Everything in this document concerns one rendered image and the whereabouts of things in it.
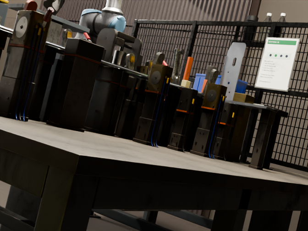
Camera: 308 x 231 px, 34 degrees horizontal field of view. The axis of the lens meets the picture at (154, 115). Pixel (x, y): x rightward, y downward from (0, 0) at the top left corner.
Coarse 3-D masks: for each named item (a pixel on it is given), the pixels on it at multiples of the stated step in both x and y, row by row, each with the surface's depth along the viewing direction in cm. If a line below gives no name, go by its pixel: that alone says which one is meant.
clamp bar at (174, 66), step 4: (176, 52) 265; (180, 52) 264; (184, 52) 265; (176, 56) 265; (180, 56) 267; (176, 60) 265; (180, 60) 267; (176, 64) 266; (176, 68) 266; (172, 72) 265; (176, 72) 266; (176, 76) 266
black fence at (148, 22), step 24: (168, 24) 359; (192, 24) 339; (216, 24) 325; (240, 24) 311; (264, 24) 298; (288, 24) 286; (144, 48) 372; (192, 48) 337; (216, 48) 323; (192, 72) 333; (96, 216) 379
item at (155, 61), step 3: (156, 54) 216; (159, 54) 215; (162, 54) 216; (156, 57) 216; (159, 57) 215; (162, 57) 216; (156, 60) 215; (159, 60) 216; (162, 60) 217; (153, 63) 216; (156, 63) 215; (159, 63) 217; (150, 69) 217
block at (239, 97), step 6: (234, 96) 265; (240, 96) 262; (246, 96) 260; (252, 96) 263; (246, 102) 260; (252, 102) 264; (246, 108) 262; (246, 114) 263; (246, 120) 263; (240, 126) 261; (246, 126) 264; (240, 132) 261; (240, 138) 262; (240, 144) 263; (234, 150) 260; (240, 150) 264; (234, 156) 261
